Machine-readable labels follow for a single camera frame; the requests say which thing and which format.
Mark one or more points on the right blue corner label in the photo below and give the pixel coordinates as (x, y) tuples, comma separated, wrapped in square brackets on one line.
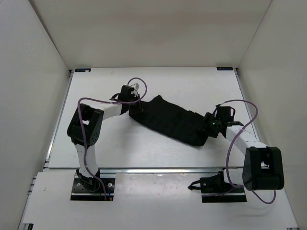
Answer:
[(224, 68)]

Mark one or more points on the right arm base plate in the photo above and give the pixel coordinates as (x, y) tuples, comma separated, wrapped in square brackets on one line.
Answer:
[(215, 190)]

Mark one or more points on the black pleated skirt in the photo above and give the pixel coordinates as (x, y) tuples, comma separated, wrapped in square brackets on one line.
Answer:
[(170, 120)]

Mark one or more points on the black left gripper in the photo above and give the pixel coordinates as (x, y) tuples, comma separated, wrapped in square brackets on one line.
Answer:
[(137, 97)]

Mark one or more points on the aluminium left side rail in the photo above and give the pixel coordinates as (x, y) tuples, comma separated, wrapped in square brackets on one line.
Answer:
[(62, 105)]

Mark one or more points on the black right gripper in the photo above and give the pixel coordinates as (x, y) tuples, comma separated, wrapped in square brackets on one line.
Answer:
[(207, 118)]

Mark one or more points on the blue corner label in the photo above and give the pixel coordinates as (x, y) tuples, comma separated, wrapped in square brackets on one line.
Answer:
[(224, 68), (82, 70)]

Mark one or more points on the aluminium front rail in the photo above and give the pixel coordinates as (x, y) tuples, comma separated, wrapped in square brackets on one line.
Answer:
[(163, 170)]

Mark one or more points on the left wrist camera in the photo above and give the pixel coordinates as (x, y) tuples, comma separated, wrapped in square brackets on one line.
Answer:
[(135, 86)]

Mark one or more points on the aluminium right side rail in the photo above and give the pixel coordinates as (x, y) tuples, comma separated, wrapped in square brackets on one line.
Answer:
[(249, 107)]

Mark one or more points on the aluminium rail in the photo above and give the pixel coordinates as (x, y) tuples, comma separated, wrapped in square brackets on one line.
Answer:
[(62, 105), (163, 170), (249, 107)]

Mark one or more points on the left blue corner label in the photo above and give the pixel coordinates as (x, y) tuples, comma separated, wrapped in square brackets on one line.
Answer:
[(82, 70)]

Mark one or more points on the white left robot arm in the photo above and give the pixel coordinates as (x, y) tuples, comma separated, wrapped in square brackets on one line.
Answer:
[(84, 130)]

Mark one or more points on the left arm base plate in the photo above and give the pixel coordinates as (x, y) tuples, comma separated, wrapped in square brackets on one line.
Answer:
[(81, 191)]

